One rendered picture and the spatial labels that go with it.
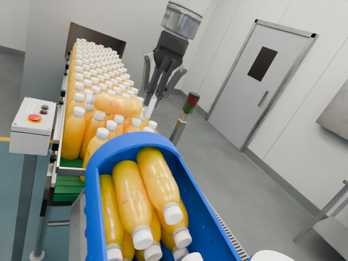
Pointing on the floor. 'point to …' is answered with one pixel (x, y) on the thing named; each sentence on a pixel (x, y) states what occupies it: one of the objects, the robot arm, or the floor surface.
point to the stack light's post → (177, 131)
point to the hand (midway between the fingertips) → (149, 106)
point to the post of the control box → (24, 205)
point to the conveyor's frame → (47, 203)
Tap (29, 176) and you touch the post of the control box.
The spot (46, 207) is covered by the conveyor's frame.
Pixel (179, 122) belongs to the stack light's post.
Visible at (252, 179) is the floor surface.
